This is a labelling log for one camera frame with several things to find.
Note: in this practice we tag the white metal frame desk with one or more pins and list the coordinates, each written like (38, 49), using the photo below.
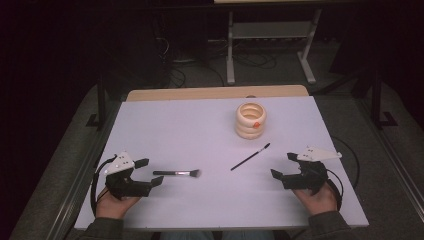
(271, 30)

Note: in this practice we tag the metal floor rail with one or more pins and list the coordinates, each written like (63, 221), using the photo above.
(396, 166)
(78, 190)

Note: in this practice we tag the person's right hand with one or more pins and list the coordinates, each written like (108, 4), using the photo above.
(318, 202)

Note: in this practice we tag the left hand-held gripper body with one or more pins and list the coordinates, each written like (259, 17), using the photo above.
(125, 186)

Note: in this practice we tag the cream ringed brush holder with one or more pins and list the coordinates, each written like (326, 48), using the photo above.
(250, 125)

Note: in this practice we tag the person's right leg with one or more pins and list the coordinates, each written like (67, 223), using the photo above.
(248, 236)

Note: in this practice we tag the black metal stand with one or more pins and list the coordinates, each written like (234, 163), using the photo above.
(377, 100)
(101, 100)

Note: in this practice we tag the person's leg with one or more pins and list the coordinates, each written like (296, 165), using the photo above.
(248, 236)
(186, 236)

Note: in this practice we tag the person's left hand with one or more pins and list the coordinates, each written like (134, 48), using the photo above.
(113, 207)

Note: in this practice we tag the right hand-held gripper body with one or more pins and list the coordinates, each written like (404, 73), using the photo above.
(308, 178)

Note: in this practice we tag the black makeup brush soft bristles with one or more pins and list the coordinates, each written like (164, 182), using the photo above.
(176, 173)

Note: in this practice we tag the person's left leg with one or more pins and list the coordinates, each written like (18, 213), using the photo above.
(186, 236)

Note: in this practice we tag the thin black makeup brush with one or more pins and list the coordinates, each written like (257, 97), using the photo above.
(250, 157)

